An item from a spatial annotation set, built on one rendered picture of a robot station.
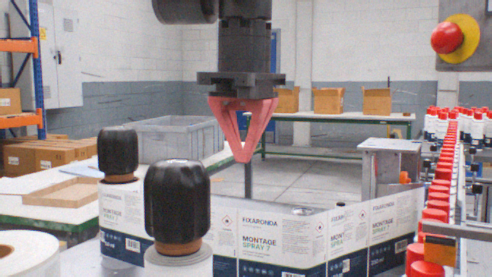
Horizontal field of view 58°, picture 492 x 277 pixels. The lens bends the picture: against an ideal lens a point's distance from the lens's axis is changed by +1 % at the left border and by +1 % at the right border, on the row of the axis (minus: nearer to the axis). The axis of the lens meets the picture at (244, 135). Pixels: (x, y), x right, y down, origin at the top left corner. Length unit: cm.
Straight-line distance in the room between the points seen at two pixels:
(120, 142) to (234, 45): 49
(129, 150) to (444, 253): 62
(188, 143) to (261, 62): 190
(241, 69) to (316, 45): 774
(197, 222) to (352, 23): 767
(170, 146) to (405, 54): 612
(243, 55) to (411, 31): 762
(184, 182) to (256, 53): 17
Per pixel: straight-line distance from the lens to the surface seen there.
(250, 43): 46
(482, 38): 59
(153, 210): 53
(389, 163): 94
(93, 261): 102
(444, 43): 58
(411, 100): 802
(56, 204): 178
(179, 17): 50
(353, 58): 807
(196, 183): 52
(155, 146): 242
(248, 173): 318
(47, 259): 70
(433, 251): 51
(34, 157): 440
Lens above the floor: 128
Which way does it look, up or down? 8 degrees down
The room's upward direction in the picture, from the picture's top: straight up
